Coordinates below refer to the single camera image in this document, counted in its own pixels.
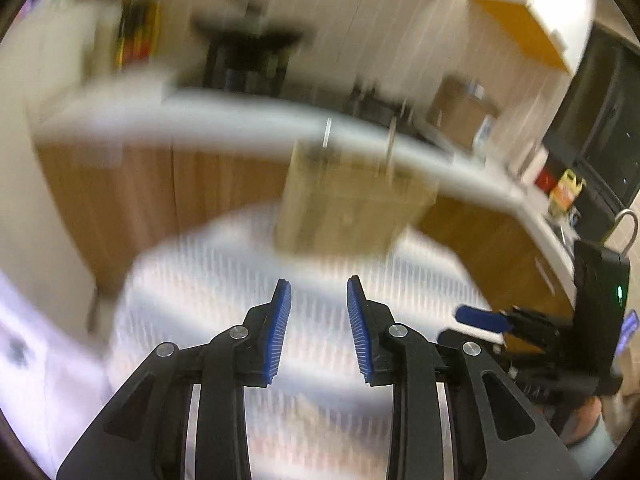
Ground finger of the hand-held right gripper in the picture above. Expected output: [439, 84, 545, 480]
[437, 329, 507, 357]
[454, 304, 563, 343]

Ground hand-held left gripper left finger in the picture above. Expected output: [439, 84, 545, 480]
[55, 278, 293, 480]

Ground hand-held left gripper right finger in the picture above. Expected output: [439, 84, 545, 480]
[346, 275, 583, 480]

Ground beige slotted utensil basket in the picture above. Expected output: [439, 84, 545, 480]
[275, 140, 441, 257]

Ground person's right forearm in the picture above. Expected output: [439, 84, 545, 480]
[567, 396, 624, 467]

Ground yellow detergent bottle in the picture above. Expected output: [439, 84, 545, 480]
[547, 170, 587, 217]

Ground wooden base cabinets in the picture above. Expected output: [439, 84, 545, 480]
[35, 140, 576, 322]

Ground cardboard box on counter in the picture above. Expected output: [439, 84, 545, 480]
[430, 75, 502, 151]

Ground white kitchen countertop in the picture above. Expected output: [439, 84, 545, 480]
[30, 75, 577, 281]

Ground black gas stove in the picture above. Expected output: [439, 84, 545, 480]
[200, 45, 451, 147]

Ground dark sauce bottle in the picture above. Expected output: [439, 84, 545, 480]
[117, 2, 136, 68]

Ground white and yellow wall cabinet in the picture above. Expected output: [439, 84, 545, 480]
[470, 0, 597, 74]

